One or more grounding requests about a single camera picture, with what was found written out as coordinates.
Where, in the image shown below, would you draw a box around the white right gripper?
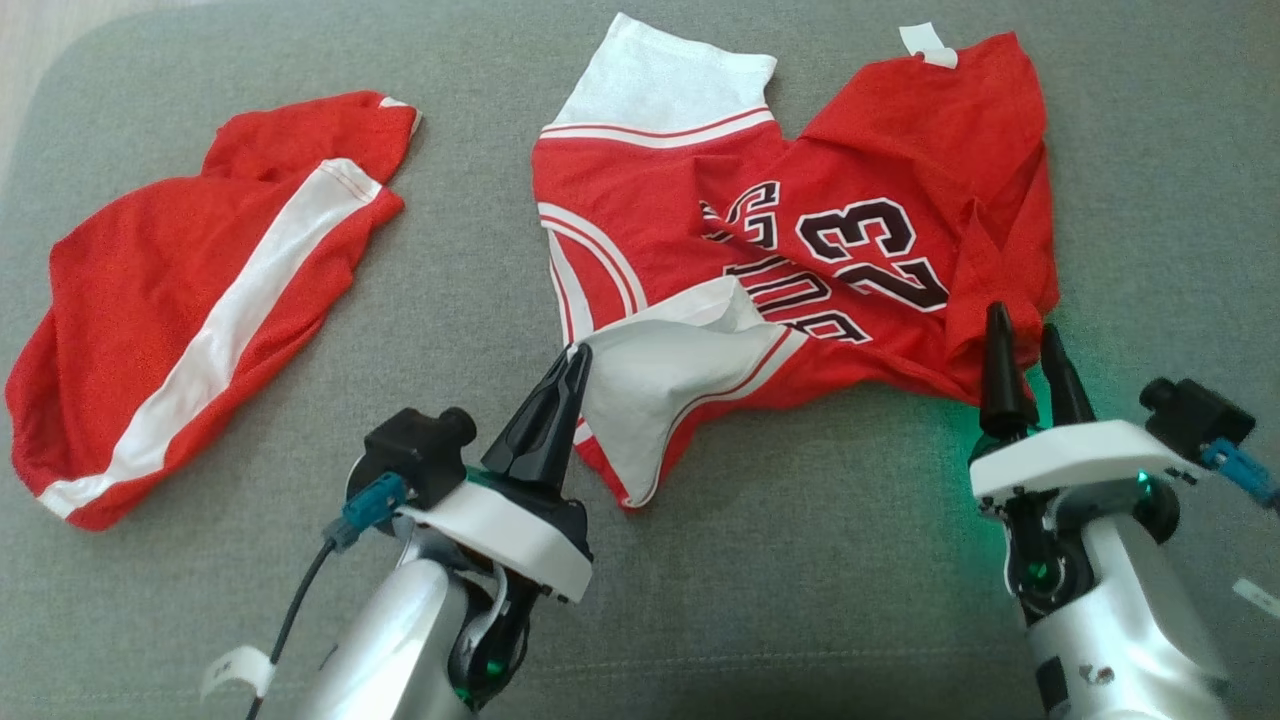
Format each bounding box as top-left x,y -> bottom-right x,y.
967,301 -> 1197,502

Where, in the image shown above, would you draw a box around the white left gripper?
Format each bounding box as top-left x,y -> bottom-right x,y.
395,343 -> 595,605

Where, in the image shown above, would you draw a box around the red basketball jersey number 23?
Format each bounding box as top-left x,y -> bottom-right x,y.
530,12 -> 1061,511

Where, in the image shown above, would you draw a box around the large grey fabric ottoman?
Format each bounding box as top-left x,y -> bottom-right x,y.
0,0 -> 1280,720

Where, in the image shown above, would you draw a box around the red shorts with white stripe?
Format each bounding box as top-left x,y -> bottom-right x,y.
3,90 -> 423,533

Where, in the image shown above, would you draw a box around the teal left camera connector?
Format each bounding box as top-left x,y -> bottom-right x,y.
322,472 -> 409,553

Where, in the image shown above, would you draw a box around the teal camera connector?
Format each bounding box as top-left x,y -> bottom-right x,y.
1200,438 -> 1280,511
322,472 -> 409,553

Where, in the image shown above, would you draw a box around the teal right camera connector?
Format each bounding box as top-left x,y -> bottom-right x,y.
1200,438 -> 1280,511

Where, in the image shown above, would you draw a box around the white cable label tag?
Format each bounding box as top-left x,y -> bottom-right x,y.
200,646 -> 273,701
1232,577 -> 1280,621

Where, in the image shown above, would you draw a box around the black left camera cable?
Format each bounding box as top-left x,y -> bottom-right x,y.
245,540 -> 336,720

